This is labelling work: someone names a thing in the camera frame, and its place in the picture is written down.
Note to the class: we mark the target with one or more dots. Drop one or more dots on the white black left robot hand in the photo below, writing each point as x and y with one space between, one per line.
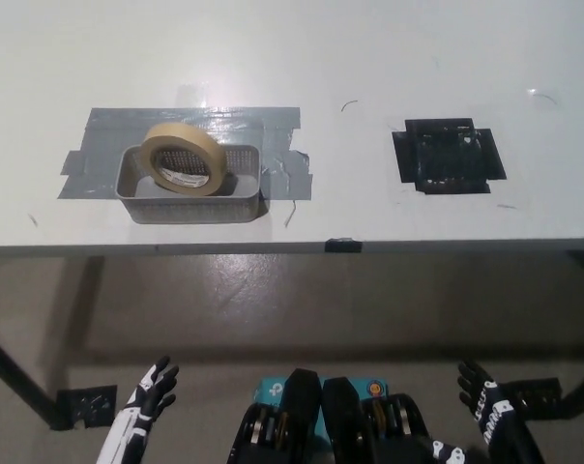
142 401

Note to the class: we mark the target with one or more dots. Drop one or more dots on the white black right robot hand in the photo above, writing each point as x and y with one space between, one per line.
492 415

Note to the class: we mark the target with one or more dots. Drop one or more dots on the beige masking tape roll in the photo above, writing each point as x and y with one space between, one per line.
176 130

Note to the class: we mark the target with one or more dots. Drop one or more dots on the black floor tape marker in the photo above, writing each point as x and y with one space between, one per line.
86 403
534 394

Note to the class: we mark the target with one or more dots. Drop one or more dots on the small grey mesh container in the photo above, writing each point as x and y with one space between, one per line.
190 210

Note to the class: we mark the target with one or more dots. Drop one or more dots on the small black tape strip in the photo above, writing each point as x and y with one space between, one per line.
342 246

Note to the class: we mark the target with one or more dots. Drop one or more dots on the black tape square patch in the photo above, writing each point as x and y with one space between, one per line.
446 159

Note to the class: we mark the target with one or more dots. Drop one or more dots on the black table leg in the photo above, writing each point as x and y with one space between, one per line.
16 377

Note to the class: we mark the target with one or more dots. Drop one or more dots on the grey duct tape patch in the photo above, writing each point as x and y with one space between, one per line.
108 125

